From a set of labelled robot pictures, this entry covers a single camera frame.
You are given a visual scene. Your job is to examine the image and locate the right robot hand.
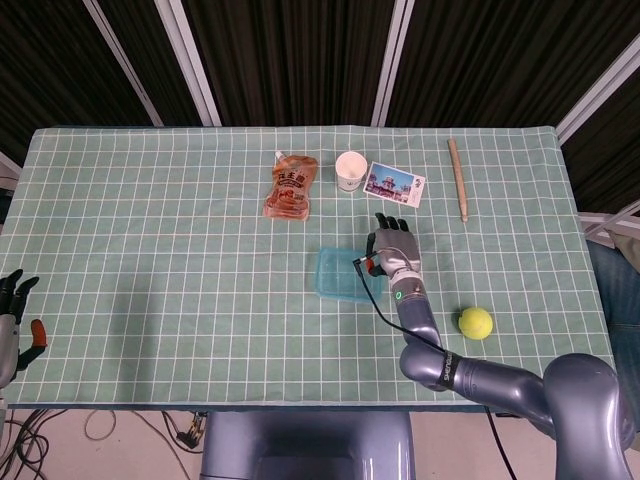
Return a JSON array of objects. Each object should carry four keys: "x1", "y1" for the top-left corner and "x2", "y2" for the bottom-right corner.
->
[{"x1": 364, "y1": 212, "x2": 422, "y2": 281}]

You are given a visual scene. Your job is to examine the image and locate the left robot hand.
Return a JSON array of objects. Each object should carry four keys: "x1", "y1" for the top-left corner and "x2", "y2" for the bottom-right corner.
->
[{"x1": 0, "y1": 268, "x2": 50, "y2": 389}]

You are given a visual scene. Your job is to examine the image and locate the blue plastic lid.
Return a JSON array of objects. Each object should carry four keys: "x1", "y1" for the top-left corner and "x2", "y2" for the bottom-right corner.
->
[{"x1": 314, "y1": 247, "x2": 386, "y2": 304}]

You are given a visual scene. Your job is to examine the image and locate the photo postcard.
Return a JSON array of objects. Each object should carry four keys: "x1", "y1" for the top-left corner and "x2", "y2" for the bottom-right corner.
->
[{"x1": 363, "y1": 160, "x2": 428, "y2": 208}]

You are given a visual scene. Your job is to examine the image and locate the white paper cup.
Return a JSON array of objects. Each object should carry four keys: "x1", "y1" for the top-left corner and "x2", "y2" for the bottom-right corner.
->
[{"x1": 334, "y1": 151, "x2": 369, "y2": 193}]

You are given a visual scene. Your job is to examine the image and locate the wooden rolling pin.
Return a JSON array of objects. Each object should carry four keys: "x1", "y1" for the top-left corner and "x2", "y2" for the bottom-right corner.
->
[{"x1": 446, "y1": 138, "x2": 471, "y2": 224}]

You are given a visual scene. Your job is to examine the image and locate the yellow tennis ball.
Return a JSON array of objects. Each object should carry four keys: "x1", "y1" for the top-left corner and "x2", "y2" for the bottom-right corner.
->
[{"x1": 457, "y1": 306, "x2": 495, "y2": 342}]

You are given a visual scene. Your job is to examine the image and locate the orange sauce pouch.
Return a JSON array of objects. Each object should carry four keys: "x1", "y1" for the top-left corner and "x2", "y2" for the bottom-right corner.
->
[{"x1": 262, "y1": 149, "x2": 320, "y2": 221}]

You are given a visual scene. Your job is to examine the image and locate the green checked tablecloth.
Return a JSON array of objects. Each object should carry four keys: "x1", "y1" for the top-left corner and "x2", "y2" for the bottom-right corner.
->
[{"x1": 0, "y1": 124, "x2": 624, "y2": 409}]

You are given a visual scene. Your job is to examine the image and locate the black power plug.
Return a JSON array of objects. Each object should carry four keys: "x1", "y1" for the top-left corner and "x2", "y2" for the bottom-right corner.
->
[{"x1": 176, "y1": 412, "x2": 209, "y2": 450}]

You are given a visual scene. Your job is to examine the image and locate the grey robot torso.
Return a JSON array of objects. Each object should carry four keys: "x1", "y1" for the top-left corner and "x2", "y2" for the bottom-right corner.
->
[{"x1": 199, "y1": 407, "x2": 416, "y2": 480}]

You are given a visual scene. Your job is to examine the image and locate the blue jeans leg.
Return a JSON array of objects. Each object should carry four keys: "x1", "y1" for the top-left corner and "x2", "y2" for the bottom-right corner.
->
[{"x1": 587, "y1": 238, "x2": 640, "y2": 451}]

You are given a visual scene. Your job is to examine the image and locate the black pleated curtain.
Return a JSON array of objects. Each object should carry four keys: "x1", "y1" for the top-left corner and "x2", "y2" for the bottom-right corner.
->
[{"x1": 0, "y1": 0, "x2": 640, "y2": 211}]

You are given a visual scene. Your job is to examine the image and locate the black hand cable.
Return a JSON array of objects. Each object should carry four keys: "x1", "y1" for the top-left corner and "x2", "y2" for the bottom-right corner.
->
[{"x1": 352, "y1": 254, "x2": 446, "y2": 351}]

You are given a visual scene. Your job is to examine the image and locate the black floor cable bundle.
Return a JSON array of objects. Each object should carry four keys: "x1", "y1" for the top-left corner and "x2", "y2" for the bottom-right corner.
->
[{"x1": 0, "y1": 407, "x2": 51, "y2": 480}]

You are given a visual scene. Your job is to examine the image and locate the beige floor cable loop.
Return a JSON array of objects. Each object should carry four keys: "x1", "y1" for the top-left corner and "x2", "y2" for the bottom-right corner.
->
[{"x1": 82, "y1": 409, "x2": 120, "y2": 442}]

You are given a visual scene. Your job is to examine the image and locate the white frame post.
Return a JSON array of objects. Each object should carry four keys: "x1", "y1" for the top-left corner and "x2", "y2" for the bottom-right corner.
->
[
  {"x1": 153, "y1": 0, "x2": 223, "y2": 127},
  {"x1": 554, "y1": 34, "x2": 640, "y2": 146},
  {"x1": 82, "y1": 0, "x2": 165, "y2": 127},
  {"x1": 370, "y1": 0, "x2": 412, "y2": 129}
]

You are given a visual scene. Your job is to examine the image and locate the white metal frame bars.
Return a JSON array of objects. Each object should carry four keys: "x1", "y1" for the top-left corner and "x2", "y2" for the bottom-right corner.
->
[{"x1": 579, "y1": 199, "x2": 640, "y2": 249}]

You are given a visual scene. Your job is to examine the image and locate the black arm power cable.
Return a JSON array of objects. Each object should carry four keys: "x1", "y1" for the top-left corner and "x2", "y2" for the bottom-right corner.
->
[{"x1": 485, "y1": 407, "x2": 517, "y2": 480}]

